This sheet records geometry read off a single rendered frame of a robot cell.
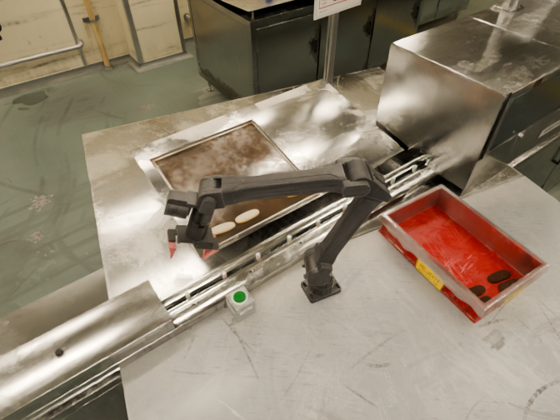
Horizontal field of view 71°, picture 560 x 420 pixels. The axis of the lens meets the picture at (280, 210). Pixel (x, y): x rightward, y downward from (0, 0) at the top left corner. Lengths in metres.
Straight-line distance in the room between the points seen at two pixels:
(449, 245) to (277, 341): 0.75
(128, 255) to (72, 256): 1.27
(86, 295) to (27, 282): 1.32
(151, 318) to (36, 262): 1.71
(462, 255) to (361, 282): 0.41
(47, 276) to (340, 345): 1.98
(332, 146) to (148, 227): 0.86
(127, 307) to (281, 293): 0.49
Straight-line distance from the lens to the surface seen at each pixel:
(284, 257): 1.43
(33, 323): 1.56
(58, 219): 3.12
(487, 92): 1.62
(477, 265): 1.62
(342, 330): 1.34
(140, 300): 1.33
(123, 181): 1.90
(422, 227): 1.66
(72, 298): 1.56
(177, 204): 1.05
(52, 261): 2.88
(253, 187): 0.99
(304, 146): 1.79
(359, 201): 1.09
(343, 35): 3.65
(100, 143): 2.18
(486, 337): 1.46
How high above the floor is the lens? 2.00
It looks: 46 degrees down
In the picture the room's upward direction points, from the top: straight up
